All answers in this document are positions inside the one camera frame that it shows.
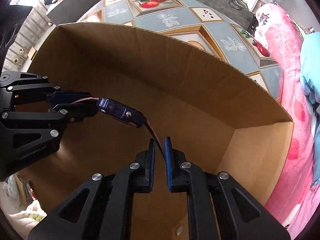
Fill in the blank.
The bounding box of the black wrist watch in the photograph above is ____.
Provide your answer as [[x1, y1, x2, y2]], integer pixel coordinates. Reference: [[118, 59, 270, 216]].
[[73, 97, 165, 159]]

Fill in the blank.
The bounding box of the white fluffy towel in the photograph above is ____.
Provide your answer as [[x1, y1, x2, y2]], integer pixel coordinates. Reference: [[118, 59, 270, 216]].
[[1, 174, 47, 239]]

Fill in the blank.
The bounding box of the metal window railing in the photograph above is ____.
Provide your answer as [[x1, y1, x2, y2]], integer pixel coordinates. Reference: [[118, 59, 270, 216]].
[[3, 3, 53, 71]]

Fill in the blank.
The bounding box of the pink floral quilt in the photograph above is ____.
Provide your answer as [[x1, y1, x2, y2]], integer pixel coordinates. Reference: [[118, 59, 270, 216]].
[[255, 3, 319, 239]]

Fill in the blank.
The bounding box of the brown cardboard box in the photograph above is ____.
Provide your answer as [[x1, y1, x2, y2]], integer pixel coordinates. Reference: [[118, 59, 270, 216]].
[[17, 22, 295, 240]]

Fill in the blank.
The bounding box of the grey cabinet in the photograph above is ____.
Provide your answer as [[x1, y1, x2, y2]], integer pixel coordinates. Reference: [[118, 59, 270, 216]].
[[46, 0, 98, 25]]

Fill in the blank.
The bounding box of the blue quilt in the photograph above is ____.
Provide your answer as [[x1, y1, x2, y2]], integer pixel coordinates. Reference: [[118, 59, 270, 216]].
[[300, 32, 320, 104]]

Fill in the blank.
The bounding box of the black cable on floor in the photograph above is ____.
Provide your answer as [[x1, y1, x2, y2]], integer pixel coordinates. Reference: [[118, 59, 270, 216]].
[[220, 0, 250, 11]]

